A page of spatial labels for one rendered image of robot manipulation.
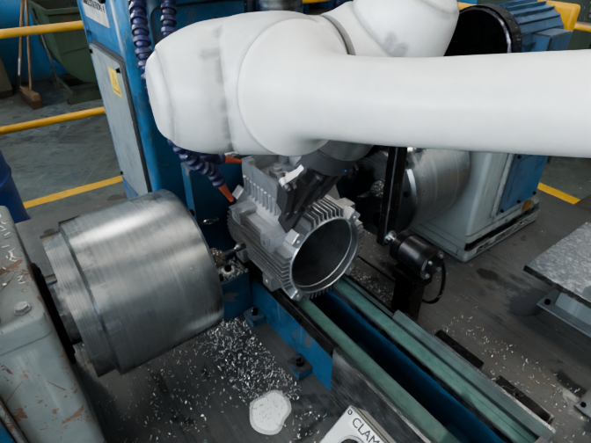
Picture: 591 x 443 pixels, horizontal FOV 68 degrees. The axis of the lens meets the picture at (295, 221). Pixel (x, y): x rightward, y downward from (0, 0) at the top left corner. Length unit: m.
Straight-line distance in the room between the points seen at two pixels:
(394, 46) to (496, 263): 0.88
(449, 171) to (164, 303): 0.62
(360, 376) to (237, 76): 0.52
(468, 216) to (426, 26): 0.75
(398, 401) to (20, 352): 0.51
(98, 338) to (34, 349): 0.08
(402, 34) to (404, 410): 0.52
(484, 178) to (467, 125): 0.81
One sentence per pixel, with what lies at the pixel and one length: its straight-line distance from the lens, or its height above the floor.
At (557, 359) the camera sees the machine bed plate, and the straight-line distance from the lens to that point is 1.05.
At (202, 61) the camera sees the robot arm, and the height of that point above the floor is 1.43.
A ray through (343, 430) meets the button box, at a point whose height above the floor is 1.07.
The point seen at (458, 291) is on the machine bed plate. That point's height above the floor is 0.80.
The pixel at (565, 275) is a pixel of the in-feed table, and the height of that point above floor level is 0.92.
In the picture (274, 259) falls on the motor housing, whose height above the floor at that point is 1.03.
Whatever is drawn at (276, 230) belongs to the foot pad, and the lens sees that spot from 0.76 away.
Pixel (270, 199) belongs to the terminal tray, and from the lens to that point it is 0.79.
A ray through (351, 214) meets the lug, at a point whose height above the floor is 1.09.
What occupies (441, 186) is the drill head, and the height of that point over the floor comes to 1.06.
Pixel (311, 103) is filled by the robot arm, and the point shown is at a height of 1.42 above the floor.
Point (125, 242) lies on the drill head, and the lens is 0.65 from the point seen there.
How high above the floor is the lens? 1.52
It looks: 35 degrees down
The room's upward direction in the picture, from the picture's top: straight up
